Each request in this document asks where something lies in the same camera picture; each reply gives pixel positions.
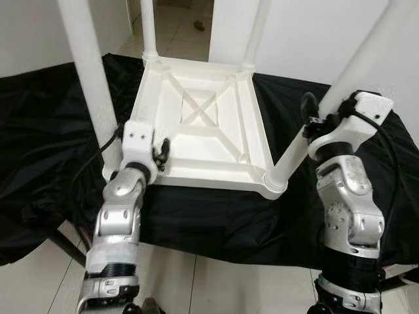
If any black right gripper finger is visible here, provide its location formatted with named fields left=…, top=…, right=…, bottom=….
left=300, top=92, right=320, bottom=122

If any black table cloth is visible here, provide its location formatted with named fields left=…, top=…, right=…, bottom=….
left=0, top=54, right=419, bottom=269

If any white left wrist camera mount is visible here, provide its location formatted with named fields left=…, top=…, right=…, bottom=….
left=121, top=120, right=158, bottom=184

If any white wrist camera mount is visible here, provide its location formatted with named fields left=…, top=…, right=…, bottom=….
left=308, top=92, right=395, bottom=161
left=121, top=120, right=158, bottom=184

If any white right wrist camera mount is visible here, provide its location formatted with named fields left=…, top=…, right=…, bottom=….
left=308, top=92, right=395, bottom=161

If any black metal table frame bar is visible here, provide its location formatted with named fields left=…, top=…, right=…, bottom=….
left=46, top=229, right=86, bottom=266
left=376, top=275, right=419, bottom=292

